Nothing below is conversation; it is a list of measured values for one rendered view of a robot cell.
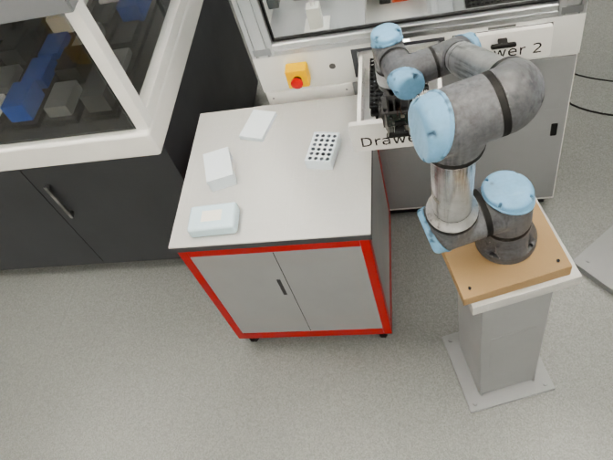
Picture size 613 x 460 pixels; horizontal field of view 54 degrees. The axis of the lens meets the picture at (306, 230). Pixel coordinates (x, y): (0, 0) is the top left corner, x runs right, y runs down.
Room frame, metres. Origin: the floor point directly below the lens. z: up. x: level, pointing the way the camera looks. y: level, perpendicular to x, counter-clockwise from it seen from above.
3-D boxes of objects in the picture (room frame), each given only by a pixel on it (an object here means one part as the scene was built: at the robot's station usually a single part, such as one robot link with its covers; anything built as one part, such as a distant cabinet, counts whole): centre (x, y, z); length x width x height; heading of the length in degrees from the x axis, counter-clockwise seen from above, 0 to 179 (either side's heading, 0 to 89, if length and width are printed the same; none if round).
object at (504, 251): (0.78, -0.47, 0.85); 0.15 x 0.15 x 0.10
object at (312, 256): (1.35, 0.02, 0.38); 0.62 x 0.58 x 0.76; 69
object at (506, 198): (0.77, -0.45, 0.97); 0.13 x 0.12 x 0.14; 87
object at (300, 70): (1.59, -0.16, 0.88); 0.07 x 0.05 x 0.07; 69
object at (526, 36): (1.38, -0.76, 0.87); 0.29 x 0.02 x 0.11; 69
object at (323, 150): (1.33, -0.14, 0.78); 0.12 x 0.08 x 0.04; 148
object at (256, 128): (1.56, 0.03, 0.77); 0.13 x 0.09 x 0.02; 142
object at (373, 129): (1.19, -0.36, 0.87); 0.29 x 0.02 x 0.11; 69
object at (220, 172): (1.41, 0.19, 0.79); 0.13 x 0.09 x 0.05; 175
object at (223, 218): (1.22, 0.25, 0.78); 0.15 x 0.10 x 0.04; 71
